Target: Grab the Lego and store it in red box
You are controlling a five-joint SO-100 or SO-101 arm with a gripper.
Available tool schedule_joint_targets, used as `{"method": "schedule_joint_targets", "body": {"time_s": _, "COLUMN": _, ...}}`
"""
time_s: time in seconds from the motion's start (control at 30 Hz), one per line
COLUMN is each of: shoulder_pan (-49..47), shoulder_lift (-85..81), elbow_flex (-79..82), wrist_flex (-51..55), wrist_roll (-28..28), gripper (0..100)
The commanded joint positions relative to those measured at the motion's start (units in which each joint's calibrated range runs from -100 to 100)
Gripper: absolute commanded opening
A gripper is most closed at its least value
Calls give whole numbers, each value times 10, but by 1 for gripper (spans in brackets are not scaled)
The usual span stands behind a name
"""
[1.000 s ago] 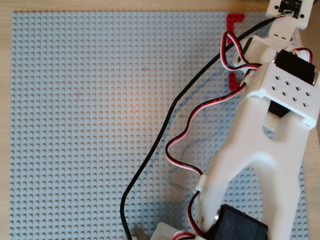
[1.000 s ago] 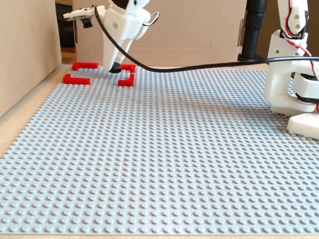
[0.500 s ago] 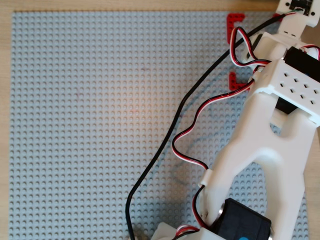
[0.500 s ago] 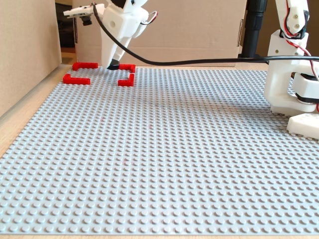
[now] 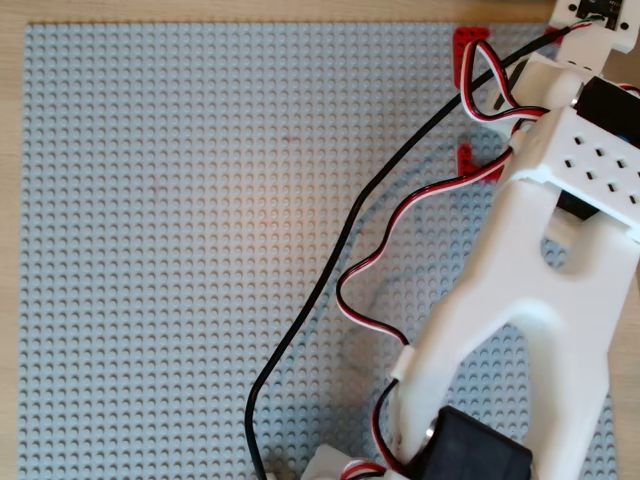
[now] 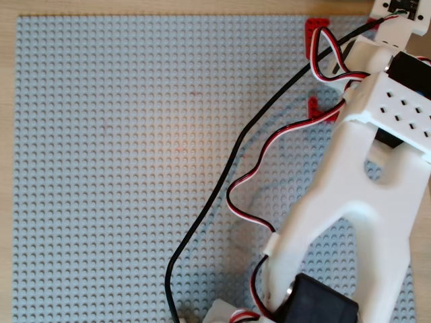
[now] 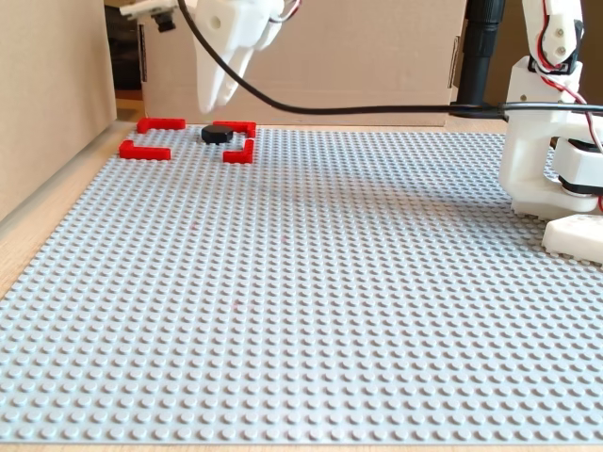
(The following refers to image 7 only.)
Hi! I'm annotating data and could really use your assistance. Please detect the red L-shaped Lego beam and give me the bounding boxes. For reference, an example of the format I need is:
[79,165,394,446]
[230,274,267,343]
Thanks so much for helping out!
[118,139,172,162]
[137,117,187,135]
[212,121,257,138]
[222,138,256,165]

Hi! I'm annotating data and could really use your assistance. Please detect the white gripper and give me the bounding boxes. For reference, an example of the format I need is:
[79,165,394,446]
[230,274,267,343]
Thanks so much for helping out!
[191,0,287,115]

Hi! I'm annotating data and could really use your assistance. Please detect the black metal stand pole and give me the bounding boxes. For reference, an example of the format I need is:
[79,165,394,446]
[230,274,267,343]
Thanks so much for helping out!
[448,0,509,119]

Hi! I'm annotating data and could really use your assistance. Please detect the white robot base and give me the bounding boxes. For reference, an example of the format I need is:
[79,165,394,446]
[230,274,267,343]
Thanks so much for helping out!
[540,213,603,266]

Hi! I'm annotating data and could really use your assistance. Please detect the plain brown cardboard panel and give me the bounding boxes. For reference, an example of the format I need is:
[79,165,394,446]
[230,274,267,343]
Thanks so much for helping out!
[0,0,118,222]

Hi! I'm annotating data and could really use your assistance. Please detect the grey Lego baseplate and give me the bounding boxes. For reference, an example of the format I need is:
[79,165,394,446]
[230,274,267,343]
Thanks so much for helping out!
[0,124,603,446]

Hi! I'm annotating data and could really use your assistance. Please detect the small gripper-mounted camera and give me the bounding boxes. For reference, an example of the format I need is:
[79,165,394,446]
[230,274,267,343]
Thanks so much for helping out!
[119,0,179,34]

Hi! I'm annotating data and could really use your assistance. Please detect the black hexagonal Lego piece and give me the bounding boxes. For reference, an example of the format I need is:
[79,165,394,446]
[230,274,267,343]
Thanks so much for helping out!
[201,124,233,145]

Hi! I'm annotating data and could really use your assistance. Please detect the large brown cardboard box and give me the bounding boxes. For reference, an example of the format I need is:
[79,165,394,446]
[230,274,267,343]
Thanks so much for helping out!
[139,0,467,128]

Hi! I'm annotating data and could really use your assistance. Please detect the red white black servo wires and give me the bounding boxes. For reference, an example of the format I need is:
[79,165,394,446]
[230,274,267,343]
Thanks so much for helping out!
[530,0,603,154]

